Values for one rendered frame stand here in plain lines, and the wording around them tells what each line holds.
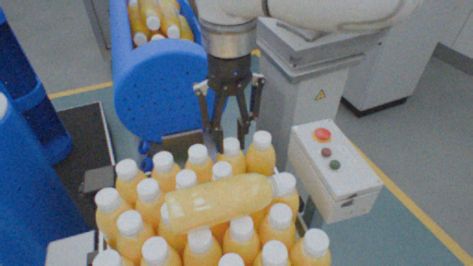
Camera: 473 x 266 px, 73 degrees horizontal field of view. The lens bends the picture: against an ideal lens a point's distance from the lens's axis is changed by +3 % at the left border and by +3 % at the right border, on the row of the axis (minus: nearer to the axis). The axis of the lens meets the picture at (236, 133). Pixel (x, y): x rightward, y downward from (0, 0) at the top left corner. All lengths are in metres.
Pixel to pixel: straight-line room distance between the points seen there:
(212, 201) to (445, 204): 1.88
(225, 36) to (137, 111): 0.40
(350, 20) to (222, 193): 0.30
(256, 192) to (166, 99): 0.38
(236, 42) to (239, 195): 0.24
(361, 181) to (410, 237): 1.39
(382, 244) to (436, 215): 0.40
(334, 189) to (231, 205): 0.21
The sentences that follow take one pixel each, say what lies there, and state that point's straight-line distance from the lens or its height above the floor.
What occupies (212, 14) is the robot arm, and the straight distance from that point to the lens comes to 0.47.
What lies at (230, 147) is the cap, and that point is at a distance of 0.66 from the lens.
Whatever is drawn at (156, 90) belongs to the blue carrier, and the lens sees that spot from 0.78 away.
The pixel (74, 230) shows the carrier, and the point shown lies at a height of 0.49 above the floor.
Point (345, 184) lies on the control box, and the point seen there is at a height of 1.10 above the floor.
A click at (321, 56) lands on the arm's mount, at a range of 1.15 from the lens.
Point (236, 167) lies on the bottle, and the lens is 0.68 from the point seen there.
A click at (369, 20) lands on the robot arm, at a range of 0.40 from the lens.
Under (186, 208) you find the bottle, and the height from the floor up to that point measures 1.17.
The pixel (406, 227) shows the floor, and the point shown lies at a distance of 2.05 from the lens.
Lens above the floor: 1.58
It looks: 43 degrees down
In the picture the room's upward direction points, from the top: straight up
